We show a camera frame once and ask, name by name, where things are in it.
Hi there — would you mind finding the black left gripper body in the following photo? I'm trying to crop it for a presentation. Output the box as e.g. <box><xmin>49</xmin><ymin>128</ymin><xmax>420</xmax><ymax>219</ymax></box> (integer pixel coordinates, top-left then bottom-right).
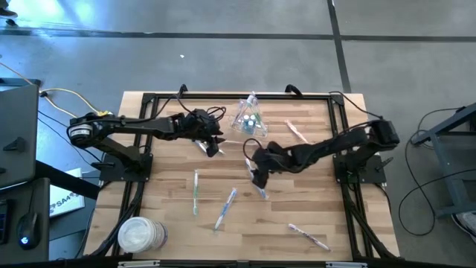
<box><xmin>181</xmin><ymin>107</ymin><xmax>223</xmax><ymax>145</ymax></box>

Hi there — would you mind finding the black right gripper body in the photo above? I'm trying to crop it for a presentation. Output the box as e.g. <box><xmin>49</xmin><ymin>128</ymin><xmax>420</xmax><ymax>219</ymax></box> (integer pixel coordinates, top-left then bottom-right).
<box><xmin>255</xmin><ymin>140</ymin><xmax>299</xmax><ymax>173</ymax></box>

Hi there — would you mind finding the orange toothbrush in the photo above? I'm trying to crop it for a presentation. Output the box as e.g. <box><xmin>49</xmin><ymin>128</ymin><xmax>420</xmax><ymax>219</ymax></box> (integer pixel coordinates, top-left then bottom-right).
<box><xmin>222</xmin><ymin>139</ymin><xmax>261</xmax><ymax>147</ymax></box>
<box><xmin>285</xmin><ymin>119</ymin><xmax>310</xmax><ymax>144</ymax></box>

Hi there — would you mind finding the clear acrylic organizer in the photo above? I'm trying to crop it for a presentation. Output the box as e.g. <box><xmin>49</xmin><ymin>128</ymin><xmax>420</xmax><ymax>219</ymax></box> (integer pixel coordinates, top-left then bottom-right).
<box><xmin>229</xmin><ymin>106</ymin><xmax>270</xmax><ymax>138</ymax></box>

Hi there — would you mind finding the purple toothbrush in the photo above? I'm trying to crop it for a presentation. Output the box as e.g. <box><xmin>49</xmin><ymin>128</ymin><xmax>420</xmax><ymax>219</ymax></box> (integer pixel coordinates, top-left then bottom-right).
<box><xmin>231</xmin><ymin>95</ymin><xmax>256</xmax><ymax>128</ymax></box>
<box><xmin>287</xmin><ymin>223</ymin><xmax>332</xmax><ymax>252</ymax></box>

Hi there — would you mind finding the silver metal strip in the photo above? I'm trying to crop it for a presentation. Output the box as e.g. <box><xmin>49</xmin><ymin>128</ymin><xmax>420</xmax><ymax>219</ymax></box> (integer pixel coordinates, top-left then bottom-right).
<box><xmin>326</xmin><ymin>261</ymin><xmax>369</xmax><ymax>268</ymax></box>
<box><xmin>118</xmin><ymin>260</ymin><xmax>161</xmax><ymax>268</ymax></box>

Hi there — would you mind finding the white paper label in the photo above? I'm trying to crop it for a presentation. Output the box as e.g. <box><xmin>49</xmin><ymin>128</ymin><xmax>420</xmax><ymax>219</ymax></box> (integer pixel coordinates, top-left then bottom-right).
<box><xmin>49</xmin><ymin>167</ymin><xmax>86</xmax><ymax>218</ymax></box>

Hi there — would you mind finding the black side desk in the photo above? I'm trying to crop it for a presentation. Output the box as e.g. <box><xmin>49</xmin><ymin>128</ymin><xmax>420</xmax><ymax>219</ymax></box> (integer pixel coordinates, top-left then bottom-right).
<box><xmin>0</xmin><ymin>159</ymin><xmax>101</xmax><ymax>265</ymax></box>

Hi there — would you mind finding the grey metal cart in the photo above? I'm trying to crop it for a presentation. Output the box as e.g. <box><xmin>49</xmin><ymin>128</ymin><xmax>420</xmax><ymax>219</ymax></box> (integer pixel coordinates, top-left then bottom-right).
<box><xmin>411</xmin><ymin>102</ymin><xmax>476</xmax><ymax>219</ymax></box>

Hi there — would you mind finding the grey monitor back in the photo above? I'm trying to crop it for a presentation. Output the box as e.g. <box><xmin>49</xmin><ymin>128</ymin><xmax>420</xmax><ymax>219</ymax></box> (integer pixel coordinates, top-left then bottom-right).
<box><xmin>0</xmin><ymin>77</ymin><xmax>42</xmax><ymax>190</ymax></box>

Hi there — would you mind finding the black computer mouse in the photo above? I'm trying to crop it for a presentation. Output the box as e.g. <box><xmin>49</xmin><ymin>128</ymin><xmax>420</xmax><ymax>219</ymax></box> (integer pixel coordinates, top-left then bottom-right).
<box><xmin>16</xmin><ymin>211</ymin><xmax>42</xmax><ymax>251</ymax></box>

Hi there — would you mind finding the black keyboard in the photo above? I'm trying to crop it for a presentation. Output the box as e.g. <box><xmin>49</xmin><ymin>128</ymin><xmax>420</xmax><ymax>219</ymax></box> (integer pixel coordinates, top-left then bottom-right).
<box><xmin>0</xmin><ymin>199</ymin><xmax>11</xmax><ymax>246</ymax></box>

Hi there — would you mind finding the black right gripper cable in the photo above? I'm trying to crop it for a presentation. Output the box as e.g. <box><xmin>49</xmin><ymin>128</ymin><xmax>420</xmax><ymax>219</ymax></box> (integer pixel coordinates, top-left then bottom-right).
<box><xmin>242</xmin><ymin>138</ymin><xmax>263</xmax><ymax>161</ymax></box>

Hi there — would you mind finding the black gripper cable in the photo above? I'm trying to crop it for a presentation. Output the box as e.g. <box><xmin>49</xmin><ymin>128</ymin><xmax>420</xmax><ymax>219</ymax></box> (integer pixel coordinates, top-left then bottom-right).
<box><xmin>242</xmin><ymin>138</ymin><xmax>263</xmax><ymax>161</ymax></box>
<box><xmin>205</xmin><ymin>105</ymin><xmax>228</xmax><ymax>123</ymax></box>

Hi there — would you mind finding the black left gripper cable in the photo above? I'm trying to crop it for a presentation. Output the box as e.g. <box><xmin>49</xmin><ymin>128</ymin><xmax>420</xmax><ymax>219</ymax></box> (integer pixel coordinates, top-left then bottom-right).
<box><xmin>205</xmin><ymin>105</ymin><xmax>228</xmax><ymax>123</ymax></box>

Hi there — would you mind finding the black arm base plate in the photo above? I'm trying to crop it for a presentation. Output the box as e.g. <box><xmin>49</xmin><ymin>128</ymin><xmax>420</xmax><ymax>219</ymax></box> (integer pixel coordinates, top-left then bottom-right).
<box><xmin>332</xmin><ymin>154</ymin><xmax>394</xmax><ymax>184</ymax></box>
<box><xmin>91</xmin><ymin>152</ymin><xmax>154</xmax><ymax>183</ymax></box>

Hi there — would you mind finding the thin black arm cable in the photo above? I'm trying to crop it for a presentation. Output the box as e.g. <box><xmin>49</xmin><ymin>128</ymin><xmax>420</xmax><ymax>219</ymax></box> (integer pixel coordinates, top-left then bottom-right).
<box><xmin>329</xmin><ymin>91</ymin><xmax>384</xmax><ymax>121</ymax></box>

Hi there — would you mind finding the yellow cable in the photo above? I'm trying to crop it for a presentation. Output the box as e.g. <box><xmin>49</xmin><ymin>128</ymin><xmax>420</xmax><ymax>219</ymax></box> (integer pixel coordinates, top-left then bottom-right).
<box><xmin>0</xmin><ymin>61</ymin><xmax>103</xmax><ymax>113</ymax></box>
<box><xmin>45</xmin><ymin>95</ymin><xmax>81</xmax><ymax>120</ymax></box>

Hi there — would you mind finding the thin black floor cable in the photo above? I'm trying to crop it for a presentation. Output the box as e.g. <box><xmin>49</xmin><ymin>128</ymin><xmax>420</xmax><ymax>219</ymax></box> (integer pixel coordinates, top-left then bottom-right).
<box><xmin>36</xmin><ymin>109</ymin><xmax>75</xmax><ymax>150</ymax></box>

